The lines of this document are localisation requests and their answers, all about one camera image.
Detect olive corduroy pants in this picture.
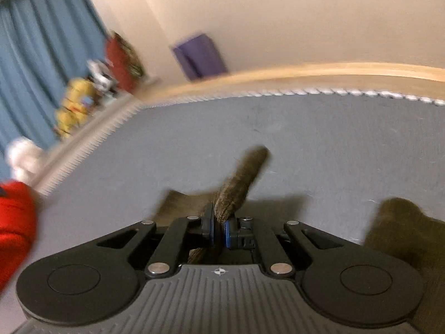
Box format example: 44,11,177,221
154,146,444,333

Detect panda plush toy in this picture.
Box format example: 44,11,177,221
87,60,117,94

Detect red folded quilt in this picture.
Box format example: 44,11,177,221
0,180,38,292

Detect yellow plush toy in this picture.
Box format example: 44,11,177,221
54,78,96,140

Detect white plush toy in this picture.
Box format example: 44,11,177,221
5,136,46,184

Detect purple paper on wall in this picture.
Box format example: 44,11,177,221
172,33,228,82

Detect blue curtain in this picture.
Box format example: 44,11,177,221
0,0,109,178

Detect wooden bed frame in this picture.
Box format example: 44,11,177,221
136,62,444,105

